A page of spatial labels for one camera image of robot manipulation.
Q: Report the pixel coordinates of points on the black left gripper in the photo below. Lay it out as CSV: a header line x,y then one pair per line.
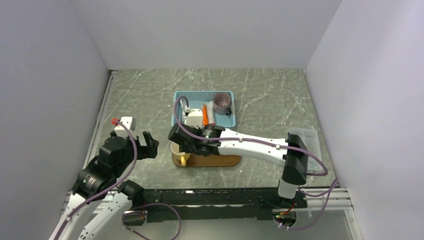
x,y
150,150

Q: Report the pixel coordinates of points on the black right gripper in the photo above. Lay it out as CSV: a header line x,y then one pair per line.
x,y
185,149

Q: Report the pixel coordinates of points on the brown oval wooden tray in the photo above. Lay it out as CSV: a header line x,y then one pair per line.
x,y
197,161

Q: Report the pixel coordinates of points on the yellow ceramic mug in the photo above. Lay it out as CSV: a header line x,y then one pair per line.
x,y
179,158

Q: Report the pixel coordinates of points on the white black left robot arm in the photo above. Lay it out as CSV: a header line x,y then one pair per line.
x,y
102,189

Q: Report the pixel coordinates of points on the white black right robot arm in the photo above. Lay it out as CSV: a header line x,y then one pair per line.
x,y
288,153

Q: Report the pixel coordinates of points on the light blue plastic basket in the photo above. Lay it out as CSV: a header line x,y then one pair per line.
x,y
227,121

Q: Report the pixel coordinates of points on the mauve ceramic mug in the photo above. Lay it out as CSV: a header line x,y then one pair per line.
x,y
222,103

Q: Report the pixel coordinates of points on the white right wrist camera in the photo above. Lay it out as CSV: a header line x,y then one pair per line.
x,y
195,118

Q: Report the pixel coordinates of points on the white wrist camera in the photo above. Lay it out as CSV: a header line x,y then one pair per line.
x,y
127,121
195,118

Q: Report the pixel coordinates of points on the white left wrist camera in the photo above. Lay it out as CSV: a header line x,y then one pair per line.
x,y
127,121

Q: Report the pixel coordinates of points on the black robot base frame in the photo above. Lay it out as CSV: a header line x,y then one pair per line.
x,y
260,203

